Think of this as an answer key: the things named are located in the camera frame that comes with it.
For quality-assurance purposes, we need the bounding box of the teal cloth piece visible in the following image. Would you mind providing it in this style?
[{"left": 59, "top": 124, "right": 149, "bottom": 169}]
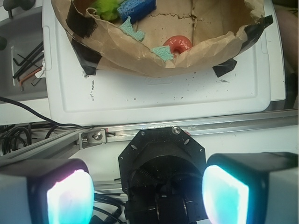
[
  {"left": 151, "top": 45, "right": 174, "bottom": 62},
  {"left": 119, "top": 16, "right": 145, "bottom": 42}
]

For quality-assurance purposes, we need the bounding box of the orange hex key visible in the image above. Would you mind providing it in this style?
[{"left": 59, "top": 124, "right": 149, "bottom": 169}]
[{"left": 19, "top": 66, "right": 43, "bottom": 91}]

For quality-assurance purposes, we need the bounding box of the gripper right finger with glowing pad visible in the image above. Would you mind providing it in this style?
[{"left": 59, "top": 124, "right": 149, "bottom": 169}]
[{"left": 202, "top": 152, "right": 299, "bottom": 224}]

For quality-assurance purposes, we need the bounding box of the red donut ring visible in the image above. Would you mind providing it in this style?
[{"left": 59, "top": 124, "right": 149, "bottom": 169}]
[{"left": 162, "top": 35, "right": 193, "bottom": 56}]

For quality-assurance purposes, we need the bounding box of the green fuzzy toy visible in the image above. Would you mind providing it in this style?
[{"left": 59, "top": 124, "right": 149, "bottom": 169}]
[{"left": 90, "top": 0, "right": 124, "bottom": 21}]

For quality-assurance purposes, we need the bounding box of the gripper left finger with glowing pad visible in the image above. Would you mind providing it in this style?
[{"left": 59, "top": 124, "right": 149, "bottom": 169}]
[{"left": 0, "top": 159, "right": 94, "bottom": 224}]

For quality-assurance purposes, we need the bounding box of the grey tray with hex keys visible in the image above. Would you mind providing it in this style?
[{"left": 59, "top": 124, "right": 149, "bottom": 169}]
[{"left": 0, "top": 7, "right": 47, "bottom": 101}]

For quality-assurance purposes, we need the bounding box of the blue sponge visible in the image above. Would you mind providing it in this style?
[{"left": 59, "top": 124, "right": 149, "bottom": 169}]
[{"left": 117, "top": 0, "right": 156, "bottom": 24}]

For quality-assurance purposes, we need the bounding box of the aluminium frame rail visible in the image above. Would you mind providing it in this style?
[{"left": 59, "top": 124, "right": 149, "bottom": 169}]
[{"left": 0, "top": 109, "right": 299, "bottom": 161}]

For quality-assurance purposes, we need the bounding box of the black cable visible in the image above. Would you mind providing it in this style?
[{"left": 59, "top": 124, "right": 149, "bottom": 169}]
[{"left": 0, "top": 96, "right": 93, "bottom": 129}]

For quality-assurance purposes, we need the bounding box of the brown paper bag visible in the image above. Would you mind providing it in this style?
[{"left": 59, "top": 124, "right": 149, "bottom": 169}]
[{"left": 51, "top": 0, "right": 273, "bottom": 77}]

